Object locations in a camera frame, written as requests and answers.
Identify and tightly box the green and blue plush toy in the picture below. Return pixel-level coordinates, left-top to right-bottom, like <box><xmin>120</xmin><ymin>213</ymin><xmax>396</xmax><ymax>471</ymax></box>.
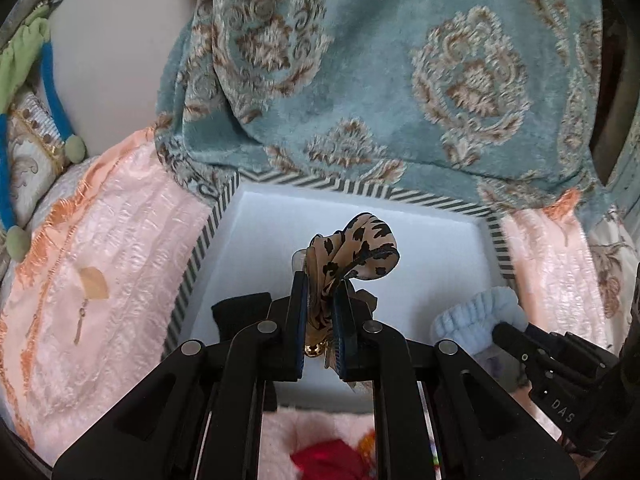
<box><xmin>0</xmin><ymin>15</ymin><xmax>88</xmax><ymax>263</ymax></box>

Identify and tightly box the red hair bow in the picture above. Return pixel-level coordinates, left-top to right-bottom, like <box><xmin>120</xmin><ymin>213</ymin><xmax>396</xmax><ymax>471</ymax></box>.
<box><xmin>291</xmin><ymin>439</ymin><xmax>371</xmax><ymax>480</ymax></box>

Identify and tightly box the black hair bow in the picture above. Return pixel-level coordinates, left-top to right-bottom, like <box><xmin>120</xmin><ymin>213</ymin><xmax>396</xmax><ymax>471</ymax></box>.
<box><xmin>211</xmin><ymin>294</ymin><xmax>275</xmax><ymax>346</ymax></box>

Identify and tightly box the beige upholstered backrest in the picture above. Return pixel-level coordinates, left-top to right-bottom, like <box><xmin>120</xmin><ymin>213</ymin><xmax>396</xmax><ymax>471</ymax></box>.
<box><xmin>50</xmin><ymin>0</ymin><xmax>203</xmax><ymax>156</ymax></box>

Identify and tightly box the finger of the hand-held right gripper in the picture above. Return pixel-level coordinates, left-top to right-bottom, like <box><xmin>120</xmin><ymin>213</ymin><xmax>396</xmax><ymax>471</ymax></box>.
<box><xmin>492</xmin><ymin>321</ymin><xmax>532</xmax><ymax>359</ymax></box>

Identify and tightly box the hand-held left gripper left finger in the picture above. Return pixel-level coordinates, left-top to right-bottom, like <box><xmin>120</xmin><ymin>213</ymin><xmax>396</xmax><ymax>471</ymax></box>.
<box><xmin>52</xmin><ymin>271</ymin><xmax>311</xmax><ymax>480</ymax></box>

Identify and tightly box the white box with striped rim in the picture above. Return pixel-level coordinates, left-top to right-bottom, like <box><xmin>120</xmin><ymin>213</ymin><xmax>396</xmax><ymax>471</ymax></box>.
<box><xmin>162</xmin><ymin>169</ymin><xmax>523</xmax><ymax>413</ymax></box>

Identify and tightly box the teal patterned blanket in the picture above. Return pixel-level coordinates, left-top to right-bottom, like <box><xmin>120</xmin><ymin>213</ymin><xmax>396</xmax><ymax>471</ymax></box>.
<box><xmin>155</xmin><ymin>0</ymin><xmax>621</xmax><ymax>231</ymax></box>

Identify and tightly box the pink textured bedspread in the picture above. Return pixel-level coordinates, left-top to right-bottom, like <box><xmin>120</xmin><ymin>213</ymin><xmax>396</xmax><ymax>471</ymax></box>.
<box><xmin>0</xmin><ymin>127</ymin><xmax>616</xmax><ymax>466</ymax></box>

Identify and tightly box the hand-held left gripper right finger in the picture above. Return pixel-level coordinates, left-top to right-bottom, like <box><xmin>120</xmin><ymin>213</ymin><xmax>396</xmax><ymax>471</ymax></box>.
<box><xmin>332</xmin><ymin>280</ymin><xmax>581</xmax><ymax>480</ymax></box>

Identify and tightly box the embroidered floral cushion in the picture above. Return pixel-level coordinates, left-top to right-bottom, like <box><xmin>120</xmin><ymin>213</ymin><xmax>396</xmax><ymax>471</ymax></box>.
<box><xmin>0</xmin><ymin>92</ymin><xmax>71</xmax><ymax>241</ymax></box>

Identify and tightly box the cream floral fabric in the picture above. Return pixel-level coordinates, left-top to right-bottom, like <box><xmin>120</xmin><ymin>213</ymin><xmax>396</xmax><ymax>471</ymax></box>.
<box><xmin>585</xmin><ymin>205</ymin><xmax>640</xmax><ymax>351</ymax></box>

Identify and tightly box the leopard print hair bow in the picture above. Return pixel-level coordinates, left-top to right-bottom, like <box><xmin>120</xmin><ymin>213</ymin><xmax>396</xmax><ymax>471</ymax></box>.
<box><xmin>292</xmin><ymin>212</ymin><xmax>401</xmax><ymax>392</ymax></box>

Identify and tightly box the light blue fluffy scrunchie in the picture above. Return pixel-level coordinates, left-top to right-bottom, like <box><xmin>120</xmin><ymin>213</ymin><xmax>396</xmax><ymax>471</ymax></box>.
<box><xmin>431</xmin><ymin>287</ymin><xmax>526</xmax><ymax>362</ymax></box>

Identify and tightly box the pink fluffy cloth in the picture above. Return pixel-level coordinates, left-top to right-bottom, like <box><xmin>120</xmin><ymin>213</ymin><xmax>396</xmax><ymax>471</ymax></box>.
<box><xmin>260</xmin><ymin>407</ymin><xmax>381</xmax><ymax>480</ymax></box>

